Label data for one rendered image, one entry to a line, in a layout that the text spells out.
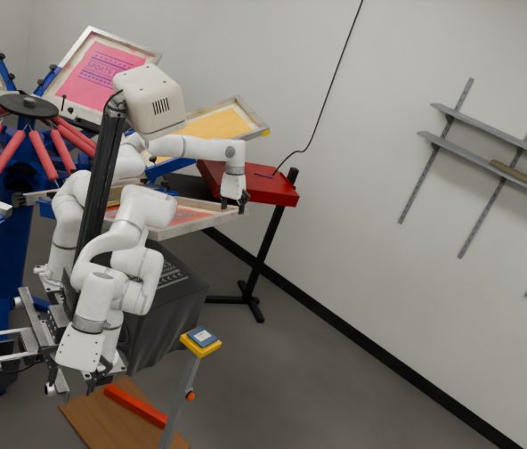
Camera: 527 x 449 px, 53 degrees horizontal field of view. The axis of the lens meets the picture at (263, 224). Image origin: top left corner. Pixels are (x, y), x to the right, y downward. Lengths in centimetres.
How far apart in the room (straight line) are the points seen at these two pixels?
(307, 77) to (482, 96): 132
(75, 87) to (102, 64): 30
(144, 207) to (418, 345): 306
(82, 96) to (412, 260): 261
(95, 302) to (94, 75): 295
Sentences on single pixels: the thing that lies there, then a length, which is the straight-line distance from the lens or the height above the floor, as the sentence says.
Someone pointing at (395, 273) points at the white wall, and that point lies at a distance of 413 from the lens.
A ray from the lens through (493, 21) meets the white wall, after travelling 380.
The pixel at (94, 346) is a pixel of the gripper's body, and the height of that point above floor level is 150.
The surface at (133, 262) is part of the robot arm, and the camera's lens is 166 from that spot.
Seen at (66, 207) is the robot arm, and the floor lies 145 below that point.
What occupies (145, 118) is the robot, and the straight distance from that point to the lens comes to 156.
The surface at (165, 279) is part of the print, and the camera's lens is 262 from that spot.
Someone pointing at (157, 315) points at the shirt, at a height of 89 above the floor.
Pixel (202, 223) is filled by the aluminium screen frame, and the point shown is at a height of 138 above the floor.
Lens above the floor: 242
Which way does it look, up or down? 25 degrees down
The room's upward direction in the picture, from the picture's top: 20 degrees clockwise
